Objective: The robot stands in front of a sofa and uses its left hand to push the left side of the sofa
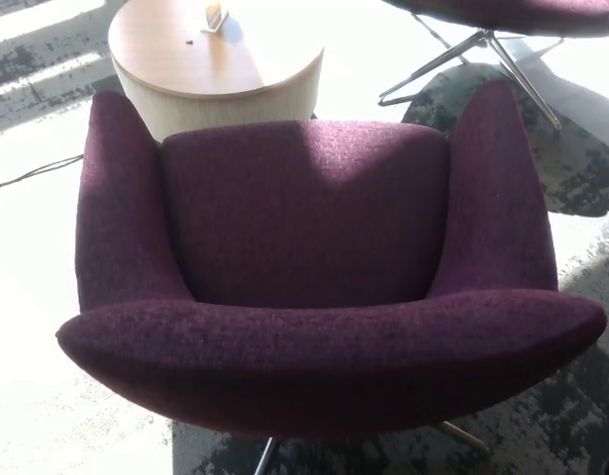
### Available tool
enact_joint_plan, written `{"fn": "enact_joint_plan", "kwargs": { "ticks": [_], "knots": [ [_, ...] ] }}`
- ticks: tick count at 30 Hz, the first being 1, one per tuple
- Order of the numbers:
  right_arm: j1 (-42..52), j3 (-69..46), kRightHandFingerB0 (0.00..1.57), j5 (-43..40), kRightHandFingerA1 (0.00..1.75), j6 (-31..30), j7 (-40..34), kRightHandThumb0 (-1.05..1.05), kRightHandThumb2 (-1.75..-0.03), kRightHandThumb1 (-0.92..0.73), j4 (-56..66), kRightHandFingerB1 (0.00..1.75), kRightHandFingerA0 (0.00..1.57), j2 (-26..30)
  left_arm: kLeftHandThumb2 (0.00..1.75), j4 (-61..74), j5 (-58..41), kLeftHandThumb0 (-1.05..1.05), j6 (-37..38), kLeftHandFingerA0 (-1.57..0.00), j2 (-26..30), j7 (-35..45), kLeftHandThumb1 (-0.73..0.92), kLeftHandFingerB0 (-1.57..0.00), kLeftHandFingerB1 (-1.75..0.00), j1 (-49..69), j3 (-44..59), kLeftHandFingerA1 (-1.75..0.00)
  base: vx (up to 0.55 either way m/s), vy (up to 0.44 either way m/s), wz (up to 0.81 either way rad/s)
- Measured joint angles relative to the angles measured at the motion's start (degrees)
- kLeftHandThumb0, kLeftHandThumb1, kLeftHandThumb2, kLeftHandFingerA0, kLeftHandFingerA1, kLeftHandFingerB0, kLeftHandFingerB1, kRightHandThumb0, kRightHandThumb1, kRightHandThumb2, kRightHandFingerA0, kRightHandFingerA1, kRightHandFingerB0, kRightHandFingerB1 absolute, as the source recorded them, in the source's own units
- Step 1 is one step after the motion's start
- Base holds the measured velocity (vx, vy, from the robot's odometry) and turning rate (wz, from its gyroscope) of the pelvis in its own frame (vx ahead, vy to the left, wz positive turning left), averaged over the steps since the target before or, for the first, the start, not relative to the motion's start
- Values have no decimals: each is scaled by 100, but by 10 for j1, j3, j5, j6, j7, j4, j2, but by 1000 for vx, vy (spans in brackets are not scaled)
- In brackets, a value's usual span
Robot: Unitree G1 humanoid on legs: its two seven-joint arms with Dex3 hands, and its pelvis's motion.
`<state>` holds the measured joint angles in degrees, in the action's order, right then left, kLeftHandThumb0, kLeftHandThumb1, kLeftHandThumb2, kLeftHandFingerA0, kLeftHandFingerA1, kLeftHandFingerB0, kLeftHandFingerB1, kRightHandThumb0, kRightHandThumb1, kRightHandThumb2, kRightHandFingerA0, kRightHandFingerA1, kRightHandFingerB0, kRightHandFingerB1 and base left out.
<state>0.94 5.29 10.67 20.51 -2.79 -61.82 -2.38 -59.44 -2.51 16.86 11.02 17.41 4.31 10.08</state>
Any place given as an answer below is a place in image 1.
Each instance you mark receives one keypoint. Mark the purple fabric armchair sofa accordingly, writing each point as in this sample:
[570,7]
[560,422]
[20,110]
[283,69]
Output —
[304,222]

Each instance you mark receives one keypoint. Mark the round wooden coffee table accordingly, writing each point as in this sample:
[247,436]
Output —
[210,54]

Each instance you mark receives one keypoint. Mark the small white card stand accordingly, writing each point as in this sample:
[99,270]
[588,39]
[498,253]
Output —
[214,20]

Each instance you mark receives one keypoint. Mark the purple chair with metal legs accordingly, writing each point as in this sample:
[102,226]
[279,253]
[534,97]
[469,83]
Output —
[507,12]

